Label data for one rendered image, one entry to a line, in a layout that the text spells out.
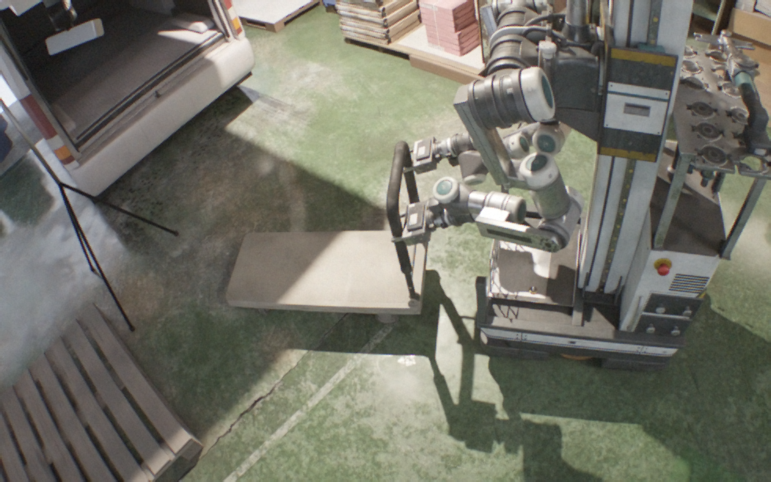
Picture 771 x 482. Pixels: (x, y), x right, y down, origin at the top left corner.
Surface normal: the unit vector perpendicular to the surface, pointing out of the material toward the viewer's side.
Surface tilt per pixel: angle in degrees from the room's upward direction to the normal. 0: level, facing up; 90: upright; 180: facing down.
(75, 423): 0
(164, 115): 86
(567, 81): 90
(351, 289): 0
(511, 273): 0
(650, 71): 90
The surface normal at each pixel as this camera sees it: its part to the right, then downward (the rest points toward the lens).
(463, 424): -0.16, -0.62
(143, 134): 0.71, 0.42
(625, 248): -0.27, 0.77
